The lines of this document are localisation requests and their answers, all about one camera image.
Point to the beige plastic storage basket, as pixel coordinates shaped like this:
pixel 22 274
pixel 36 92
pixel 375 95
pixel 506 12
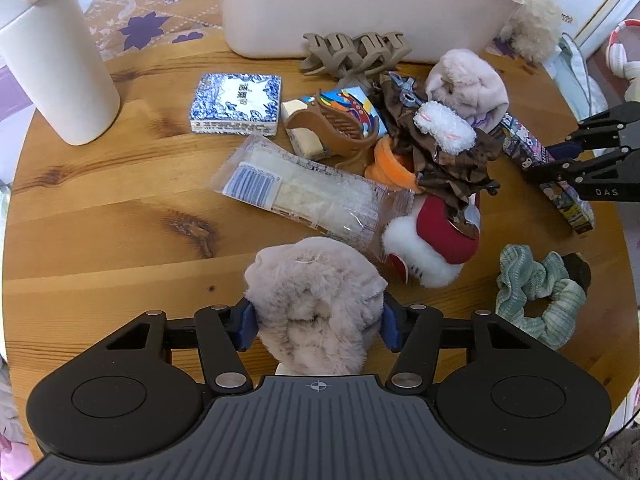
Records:
pixel 275 28

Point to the white fluffy plush toy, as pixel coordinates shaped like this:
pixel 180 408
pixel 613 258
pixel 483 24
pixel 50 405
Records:
pixel 534 30

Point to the long cartoon printed box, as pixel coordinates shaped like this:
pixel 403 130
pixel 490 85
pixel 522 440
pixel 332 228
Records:
pixel 525 150

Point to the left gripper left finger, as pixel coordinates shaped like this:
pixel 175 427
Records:
pixel 218 333

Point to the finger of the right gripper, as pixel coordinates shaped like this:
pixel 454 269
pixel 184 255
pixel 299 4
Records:
pixel 617 127
pixel 612 176

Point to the pink fluffy scrunchie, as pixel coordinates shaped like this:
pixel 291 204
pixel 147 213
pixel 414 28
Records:
pixel 319 305

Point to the pink fluffy plush item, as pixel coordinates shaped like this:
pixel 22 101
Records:
pixel 467 84

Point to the white red headphones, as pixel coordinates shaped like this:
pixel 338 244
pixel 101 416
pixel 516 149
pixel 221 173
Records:
pixel 616 54

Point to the white thermos bottle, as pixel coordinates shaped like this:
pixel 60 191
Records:
pixel 49 50

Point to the red white plush slipper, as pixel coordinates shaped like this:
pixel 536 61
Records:
pixel 429 245

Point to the brown hair claw clip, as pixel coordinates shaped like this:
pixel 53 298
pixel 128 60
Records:
pixel 340 132

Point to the green plaid scrunchie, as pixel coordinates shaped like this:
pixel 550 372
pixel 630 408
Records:
pixel 539 298

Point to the colourful cartoon card box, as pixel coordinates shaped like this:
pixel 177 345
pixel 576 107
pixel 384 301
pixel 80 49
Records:
pixel 353 100

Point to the clear plastic snack packet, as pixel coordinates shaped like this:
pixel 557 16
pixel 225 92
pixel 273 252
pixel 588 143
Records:
pixel 336 203

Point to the floral patterned table mat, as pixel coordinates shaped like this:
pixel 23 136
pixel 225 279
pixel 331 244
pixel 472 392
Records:
pixel 119 27

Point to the orange plush pouch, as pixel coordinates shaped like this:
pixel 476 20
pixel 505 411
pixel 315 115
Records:
pixel 387 168

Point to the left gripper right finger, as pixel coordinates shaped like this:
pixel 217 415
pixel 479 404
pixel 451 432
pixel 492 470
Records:
pixel 417 333

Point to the taupe hair claw clip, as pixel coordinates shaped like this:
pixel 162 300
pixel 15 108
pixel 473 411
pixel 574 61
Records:
pixel 352 60

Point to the blue white patterned box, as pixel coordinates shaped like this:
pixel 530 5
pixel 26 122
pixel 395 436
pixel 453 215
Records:
pixel 236 103

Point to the light blue bedding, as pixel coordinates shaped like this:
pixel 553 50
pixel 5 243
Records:
pixel 568 69

